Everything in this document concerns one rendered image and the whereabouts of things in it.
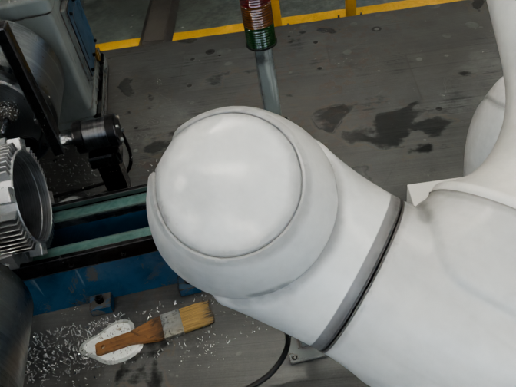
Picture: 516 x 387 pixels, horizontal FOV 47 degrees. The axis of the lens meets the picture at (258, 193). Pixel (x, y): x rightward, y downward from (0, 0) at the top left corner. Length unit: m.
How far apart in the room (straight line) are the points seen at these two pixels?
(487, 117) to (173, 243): 0.64
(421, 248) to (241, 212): 0.10
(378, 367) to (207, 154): 0.14
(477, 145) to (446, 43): 0.78
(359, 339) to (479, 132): 0.58
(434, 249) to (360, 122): 1.06
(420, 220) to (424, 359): 0.07
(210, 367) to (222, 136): 0.74
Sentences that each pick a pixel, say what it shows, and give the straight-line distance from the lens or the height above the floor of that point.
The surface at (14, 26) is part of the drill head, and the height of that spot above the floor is 1.14.
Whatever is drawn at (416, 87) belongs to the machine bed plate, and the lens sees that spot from 1.47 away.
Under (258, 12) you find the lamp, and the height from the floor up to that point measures 1.11.
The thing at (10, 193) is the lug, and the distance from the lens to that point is 0.96.
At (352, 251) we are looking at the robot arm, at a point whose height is 1.40.
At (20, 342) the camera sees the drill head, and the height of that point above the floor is 1.03.
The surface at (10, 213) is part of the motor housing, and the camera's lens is 0.98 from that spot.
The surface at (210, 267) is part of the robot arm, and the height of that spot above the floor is 1.43.
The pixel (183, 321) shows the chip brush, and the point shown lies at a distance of 1.04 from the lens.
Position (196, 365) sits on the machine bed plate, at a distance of 1.00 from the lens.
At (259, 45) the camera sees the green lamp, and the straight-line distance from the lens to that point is 1.20.
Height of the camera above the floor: 1.64
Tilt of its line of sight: 43 degrees down
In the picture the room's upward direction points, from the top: 11 degrees counter-clockwise
